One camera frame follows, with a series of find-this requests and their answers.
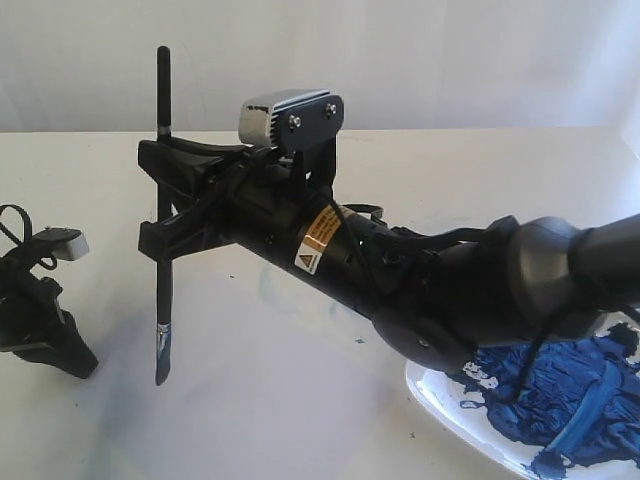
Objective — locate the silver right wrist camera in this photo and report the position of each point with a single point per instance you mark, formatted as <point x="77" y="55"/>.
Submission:
<point x="291" y="120"/>

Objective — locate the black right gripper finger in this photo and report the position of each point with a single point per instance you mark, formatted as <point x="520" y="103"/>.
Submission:
<point x="185" y="167"/>
<point x="198" y="228"/>

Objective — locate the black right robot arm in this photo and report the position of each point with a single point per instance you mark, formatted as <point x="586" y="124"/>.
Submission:
<point x="434" y="299"/>

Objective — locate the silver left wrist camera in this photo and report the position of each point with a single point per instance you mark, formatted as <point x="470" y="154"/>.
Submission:
<point x="65" y="244"/>

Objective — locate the white sheet of paper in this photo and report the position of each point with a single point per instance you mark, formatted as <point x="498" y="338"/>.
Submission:
<point x="256" y="391"/>

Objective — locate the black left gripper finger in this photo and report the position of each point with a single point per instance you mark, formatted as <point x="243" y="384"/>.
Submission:
<point x="65" y="350"/>

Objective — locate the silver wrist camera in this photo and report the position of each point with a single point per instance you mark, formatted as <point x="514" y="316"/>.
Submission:
<point x="291" y="120"/>
<point x="65" y="244"/>

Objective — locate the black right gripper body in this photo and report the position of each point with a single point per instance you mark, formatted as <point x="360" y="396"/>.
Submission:
<point x="281" y="208"/>

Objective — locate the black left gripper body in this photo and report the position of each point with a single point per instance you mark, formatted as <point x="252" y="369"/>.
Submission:
<point x="31" y="318"/>

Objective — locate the white plate with blue paint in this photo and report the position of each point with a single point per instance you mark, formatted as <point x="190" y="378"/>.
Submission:
<point x="576" y="417"/>

